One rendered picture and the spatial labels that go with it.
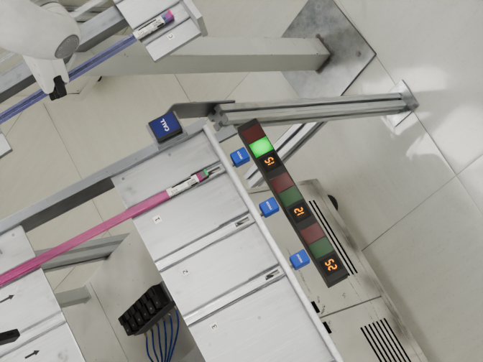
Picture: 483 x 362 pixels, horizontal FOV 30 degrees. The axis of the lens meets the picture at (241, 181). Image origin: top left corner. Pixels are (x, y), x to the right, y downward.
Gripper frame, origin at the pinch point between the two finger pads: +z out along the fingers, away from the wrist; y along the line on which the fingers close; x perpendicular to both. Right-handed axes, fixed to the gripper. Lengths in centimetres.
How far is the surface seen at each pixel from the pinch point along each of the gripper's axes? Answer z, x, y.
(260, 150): 7.2, 27.1, 27.4
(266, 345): 10, 9, 58
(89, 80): 105, 24, -66
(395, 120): 53, 74, 17
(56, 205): 9.4, -9.7, 16.9
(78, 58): 7.4, 7.8, -8.1
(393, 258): 74, 60, 42
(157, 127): 2.5, 12.4, 15.9
